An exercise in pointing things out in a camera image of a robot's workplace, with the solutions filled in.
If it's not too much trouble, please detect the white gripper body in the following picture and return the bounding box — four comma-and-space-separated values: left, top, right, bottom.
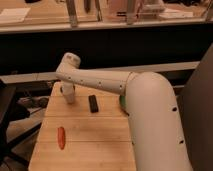
60, 82, 75, 104

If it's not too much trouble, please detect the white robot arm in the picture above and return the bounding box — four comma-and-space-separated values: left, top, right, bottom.
56, 53, 193, 171

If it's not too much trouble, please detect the black rectangular block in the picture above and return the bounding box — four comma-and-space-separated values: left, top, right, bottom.
88, 95, 99, 113

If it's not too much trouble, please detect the green round object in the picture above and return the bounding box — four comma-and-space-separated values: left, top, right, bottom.
119, 95, 126, 110

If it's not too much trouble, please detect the black stand left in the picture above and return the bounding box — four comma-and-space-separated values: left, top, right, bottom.
0, 79, 16, 166

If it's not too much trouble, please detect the dark chair right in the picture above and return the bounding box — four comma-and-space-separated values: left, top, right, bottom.
178, 43, 213, 171

